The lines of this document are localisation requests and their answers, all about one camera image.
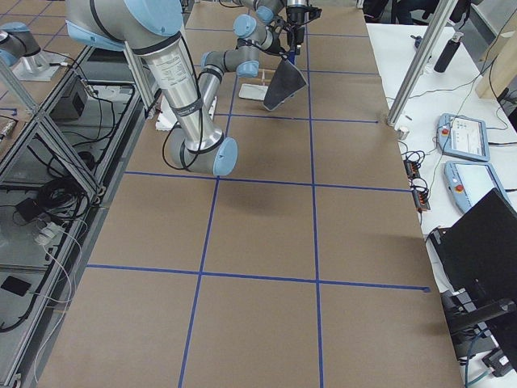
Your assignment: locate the black laptop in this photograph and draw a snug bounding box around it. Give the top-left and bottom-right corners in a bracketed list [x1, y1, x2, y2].
[430, 188, 516, 302]

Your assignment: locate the black water bottle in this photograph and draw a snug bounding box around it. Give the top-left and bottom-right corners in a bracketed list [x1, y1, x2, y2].
[434, 32, 464, 73]

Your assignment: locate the aluminium frame post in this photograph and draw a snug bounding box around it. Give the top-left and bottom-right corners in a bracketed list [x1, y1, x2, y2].
[386, 0, 458, 127]

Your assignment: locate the upper blue teach pendant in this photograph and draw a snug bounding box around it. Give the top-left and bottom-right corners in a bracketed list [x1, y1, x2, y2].
[436, 113, 490, 162]

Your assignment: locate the white base towel rack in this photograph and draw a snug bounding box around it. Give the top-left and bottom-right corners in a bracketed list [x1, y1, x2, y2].
[238, 69, 275, 101]

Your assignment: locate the black box under frame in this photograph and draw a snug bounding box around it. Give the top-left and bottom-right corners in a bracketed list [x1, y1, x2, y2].
[50, 77, 87, 120]

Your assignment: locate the blue teach pendant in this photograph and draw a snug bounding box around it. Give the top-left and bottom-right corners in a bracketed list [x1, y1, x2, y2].
[444, 161, 510, 213]
[436, 113, 490, 162]

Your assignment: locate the grey towel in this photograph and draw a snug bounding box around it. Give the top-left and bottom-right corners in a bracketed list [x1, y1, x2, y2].
[263, 59, 307, 112]

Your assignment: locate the black monitor stand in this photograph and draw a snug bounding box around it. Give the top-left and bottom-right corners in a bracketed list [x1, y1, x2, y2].
[441, 289, 516, 377]

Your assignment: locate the black terminal block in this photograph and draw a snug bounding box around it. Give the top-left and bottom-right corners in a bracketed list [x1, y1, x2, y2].
[403, 159, 431, 213]

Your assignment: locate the small metal cylinder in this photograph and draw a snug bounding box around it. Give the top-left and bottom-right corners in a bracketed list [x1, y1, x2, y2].
[397, 126, 409, 141]

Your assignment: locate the lower blue teach pendant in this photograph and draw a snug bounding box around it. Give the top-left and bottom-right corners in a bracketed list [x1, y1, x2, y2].
[444, 161, 510, 213]

